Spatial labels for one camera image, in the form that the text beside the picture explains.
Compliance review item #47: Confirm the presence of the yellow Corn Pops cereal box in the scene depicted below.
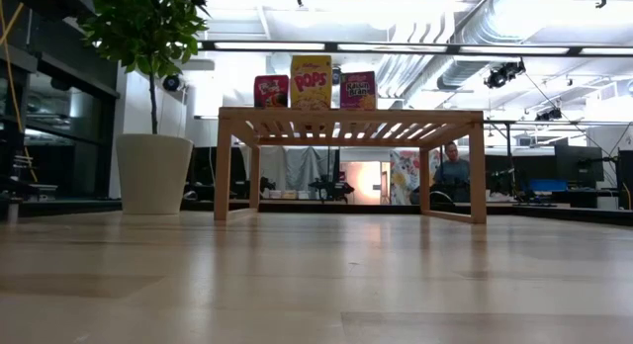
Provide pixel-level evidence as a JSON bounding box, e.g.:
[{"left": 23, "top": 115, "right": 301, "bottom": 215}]
[{"left": 290, "top": 54, "right": 333, "bottom": 111}]

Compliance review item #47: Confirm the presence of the purple Raisin Bran cereal box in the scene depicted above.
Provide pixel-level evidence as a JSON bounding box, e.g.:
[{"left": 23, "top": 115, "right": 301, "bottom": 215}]
[{"left": 338, "top": 70, "right": 378, "bottom": 111}]

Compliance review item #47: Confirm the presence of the red Froot Loops cereal box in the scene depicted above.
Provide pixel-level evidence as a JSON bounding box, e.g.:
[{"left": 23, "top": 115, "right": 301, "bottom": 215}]
[{"left": 253, "top": 74, "right": 292, "bottom": 109}]

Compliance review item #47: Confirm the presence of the wooden slatted shelf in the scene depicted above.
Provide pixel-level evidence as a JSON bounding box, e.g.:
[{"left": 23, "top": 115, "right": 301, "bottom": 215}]
[{"left": 213, "top": 106, "right": 490, "bottom": 225}]

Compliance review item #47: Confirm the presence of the grey hanging cloth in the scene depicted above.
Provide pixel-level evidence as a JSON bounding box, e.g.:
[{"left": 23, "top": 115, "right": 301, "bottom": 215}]
[{"left": 260, "top": 145, "right": 330, "bottom": 193}]

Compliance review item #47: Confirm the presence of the black background robot device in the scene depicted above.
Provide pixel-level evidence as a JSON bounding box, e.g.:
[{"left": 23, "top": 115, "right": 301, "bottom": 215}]
[{"left": 307, "top": 174, "right": 356, "bottom": 203}]

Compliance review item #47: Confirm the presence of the floral printed cloth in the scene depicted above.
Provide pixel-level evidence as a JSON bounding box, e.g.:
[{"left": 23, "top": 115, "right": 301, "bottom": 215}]
[{"left": 390, "top": 149, "right": 442, "bottom": 206}]

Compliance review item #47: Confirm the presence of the person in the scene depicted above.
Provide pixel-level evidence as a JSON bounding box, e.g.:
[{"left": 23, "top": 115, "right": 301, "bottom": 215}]
[{"left": 433, "top": 140, "right": 471, "bottom": 203}]

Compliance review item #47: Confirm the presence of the white plant pot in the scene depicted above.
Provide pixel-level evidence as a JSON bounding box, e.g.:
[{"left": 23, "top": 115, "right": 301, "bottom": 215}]
[{"left": 115, "top": 132, "right": 195, "bottom": 216}]

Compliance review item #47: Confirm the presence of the black stage light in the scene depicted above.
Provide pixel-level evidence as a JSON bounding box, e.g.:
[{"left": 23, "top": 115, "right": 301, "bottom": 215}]
[
  {"left": 484, "top": 59, "right": 528, "bottom": 91},
  {"left": 533, "top": 106, "right": 565, "bottom": 123}
]

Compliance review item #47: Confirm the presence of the green leafy plant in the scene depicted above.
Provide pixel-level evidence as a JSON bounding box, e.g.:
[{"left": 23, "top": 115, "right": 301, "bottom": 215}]
[{"left": 78, "top": 0, "right": 212, "bottom": 136}]

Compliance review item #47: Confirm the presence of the blue desk object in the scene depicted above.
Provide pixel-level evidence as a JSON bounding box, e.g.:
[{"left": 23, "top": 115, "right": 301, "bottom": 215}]
[{"left": 528, "top": 179, "right": 569, "bottom": 193}]

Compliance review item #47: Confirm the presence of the black computer monitor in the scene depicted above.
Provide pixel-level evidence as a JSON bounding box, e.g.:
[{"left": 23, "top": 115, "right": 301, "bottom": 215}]
[
  {"left": 553, "top": 144, "right": 605, "bottom": 190},
  {"left": 616, "top": 149, "right": 633, "bottom": 211}
]

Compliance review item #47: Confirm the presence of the black aluminium extrusion frame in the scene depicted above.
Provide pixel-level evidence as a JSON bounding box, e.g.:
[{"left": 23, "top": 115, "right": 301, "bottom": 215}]
[{"left": 58, "top": 198, "right": 617, "bottom": 226}]

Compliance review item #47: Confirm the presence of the thin yellow cable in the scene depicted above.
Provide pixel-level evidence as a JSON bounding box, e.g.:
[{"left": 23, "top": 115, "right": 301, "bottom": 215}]
[{"left": 0, "top": 0, "right": 40, "bottom": 183}]

